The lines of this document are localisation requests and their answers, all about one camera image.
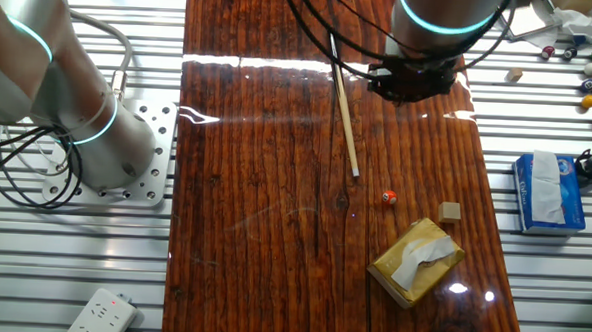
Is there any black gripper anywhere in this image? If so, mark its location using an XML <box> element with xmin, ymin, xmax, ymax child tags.
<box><xmin>366</xmin><ymin>53</ymin><xmax>458</xmax><ymax>106</ymax></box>

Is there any wooden pool cue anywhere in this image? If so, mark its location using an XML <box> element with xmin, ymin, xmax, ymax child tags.
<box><xmin>322</xmin><ymin>31</ymin><xmax>368</xmax><ymax>179</ymax></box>

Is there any light wooden cube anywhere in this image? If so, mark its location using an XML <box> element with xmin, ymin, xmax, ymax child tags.
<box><xmin>437</xmin><ymin>200</ymin><xmax>464</xmax><ymax>225</ymax></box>
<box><xmin>504</xmin><ymin>65</ymin><xmax>526</xmax><ymax>84</ymax></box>

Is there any silver metal plate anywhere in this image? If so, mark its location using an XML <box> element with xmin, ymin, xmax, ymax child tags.
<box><xmin>504</xmin><ymin>2</ymin><xmax>565</xmax><ymax>47</ymax></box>

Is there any crumpled white paper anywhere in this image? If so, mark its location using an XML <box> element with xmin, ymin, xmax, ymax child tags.
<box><xmin>529</xmin><ymin>0</ymin><xmax>592</xmax><ymax>51</ymax></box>

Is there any gold tissue pack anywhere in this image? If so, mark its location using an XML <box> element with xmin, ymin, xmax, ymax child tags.
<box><xmin>364</xmin><ymin>214</ymin><xmax>468</xmax><ymax>313</ymax></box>

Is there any blue tissue pack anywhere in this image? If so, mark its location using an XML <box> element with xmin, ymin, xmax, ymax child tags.
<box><xmin>508</xmin><ymin>148</ymin><xmax>591</xmax><ymax>238</ymax></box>

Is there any white power strip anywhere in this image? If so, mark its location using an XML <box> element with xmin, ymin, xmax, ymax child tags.
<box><xmin>64</xmin><ymin>285</ymin><xmax>140</xmax><ymax>332</ymax></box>

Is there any black cable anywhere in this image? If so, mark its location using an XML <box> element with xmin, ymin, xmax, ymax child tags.
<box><xmin>291</xmin><ymin>0</ymin><xmax>515</xmax><ymax>66</ymax></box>
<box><xmin>0</xmin><ymin>121</ymin><xmax>88</xmax><ymax>213</ymax></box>
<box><xmin>276</xmin><ymin>0</ymin><xmax>384</xmax><ymax>84</ymax></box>
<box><xmin>0</xmin><ymin>122</ymin><xmax>79</xmax><ymax>205</ymax></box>

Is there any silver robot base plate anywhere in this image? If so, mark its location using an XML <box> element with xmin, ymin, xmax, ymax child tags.
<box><xmin>40</xmin><ymin>94</ymin><xmax>180</xmax><ymax>211</ymax></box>

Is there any thick grey cable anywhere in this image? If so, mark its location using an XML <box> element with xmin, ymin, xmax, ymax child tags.
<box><xmin>62</xmin><ymin>7</ymin><xmax>137</xmax><ymax>105</ymax></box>

